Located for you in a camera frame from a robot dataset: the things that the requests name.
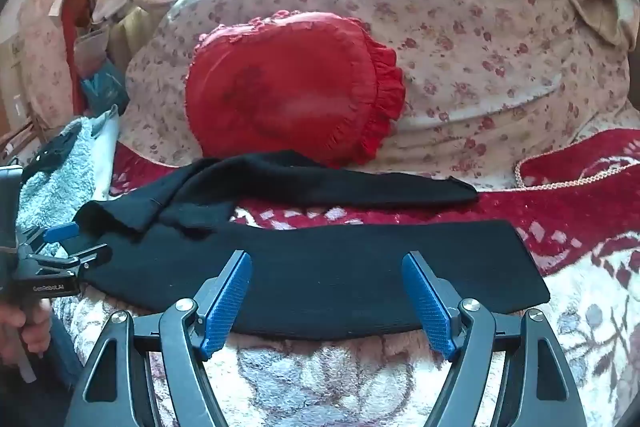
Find person's left hand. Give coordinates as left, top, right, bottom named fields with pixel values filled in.
left=0, top=298, right=53, bottom=368

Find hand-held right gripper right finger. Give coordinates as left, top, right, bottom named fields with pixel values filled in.
left=402, top=252, right=587, bottom=427

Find small black object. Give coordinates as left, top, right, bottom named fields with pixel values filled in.
left=34, top=132, right=81, bottom=172

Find red hanging cloth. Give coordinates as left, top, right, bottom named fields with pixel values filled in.
left=60, top=0, right=95, bottom=114

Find red ruffled pillow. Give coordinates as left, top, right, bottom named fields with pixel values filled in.
left=185, top=10, right=406, bottom=168

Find teal bag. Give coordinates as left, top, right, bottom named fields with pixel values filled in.
left=80, top=62, right=129, bottom=116

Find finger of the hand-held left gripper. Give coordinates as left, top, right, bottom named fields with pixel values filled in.
left=19, top=221, right=82, bottom=254
left=20, top=243, right=113, bottom=279

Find light blue towel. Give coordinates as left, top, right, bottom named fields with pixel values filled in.
left=15, top=104, right=121, bottom=253

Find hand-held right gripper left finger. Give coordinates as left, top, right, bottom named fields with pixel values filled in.
left=65, top=251, right=252, bottom=427

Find black pants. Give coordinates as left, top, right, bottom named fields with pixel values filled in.
left=74, top=150, right=551, bottom=342

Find red and white floral blanket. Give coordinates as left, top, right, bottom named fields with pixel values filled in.
left=50, top=127, right=640, bottom=427

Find person's leg in blue jeans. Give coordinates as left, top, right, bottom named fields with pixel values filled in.
left=0, top=307, right=85, bottom=427

